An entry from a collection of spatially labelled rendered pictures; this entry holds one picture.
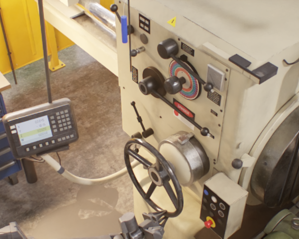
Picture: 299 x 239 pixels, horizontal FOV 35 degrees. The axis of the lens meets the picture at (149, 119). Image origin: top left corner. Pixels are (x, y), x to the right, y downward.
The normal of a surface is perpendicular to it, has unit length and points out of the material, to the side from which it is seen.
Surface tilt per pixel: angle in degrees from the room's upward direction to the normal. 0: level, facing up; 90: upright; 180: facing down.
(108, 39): 0
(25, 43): 90
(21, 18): 90
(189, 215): 0
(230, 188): 0
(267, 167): 69
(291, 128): 32
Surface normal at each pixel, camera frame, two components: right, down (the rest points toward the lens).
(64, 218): 0.00, -0.73
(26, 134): 0.40, 0.34
